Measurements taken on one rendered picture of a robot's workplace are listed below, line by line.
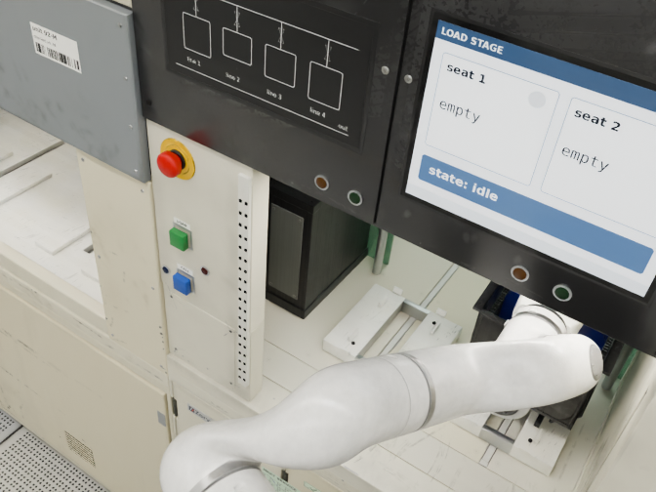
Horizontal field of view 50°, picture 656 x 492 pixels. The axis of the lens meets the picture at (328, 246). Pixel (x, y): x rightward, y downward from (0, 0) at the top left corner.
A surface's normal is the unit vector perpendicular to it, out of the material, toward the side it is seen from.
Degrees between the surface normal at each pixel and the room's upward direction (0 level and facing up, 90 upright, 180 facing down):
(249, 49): 90
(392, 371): 26
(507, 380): 44
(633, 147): 90
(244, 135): 90
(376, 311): 0
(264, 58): 90
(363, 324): 0
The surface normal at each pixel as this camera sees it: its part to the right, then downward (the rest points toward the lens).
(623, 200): -0.55, 0.51
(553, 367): 0.22, -0.16
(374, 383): 0.57, -0.59
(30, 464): 0.08, -0.76
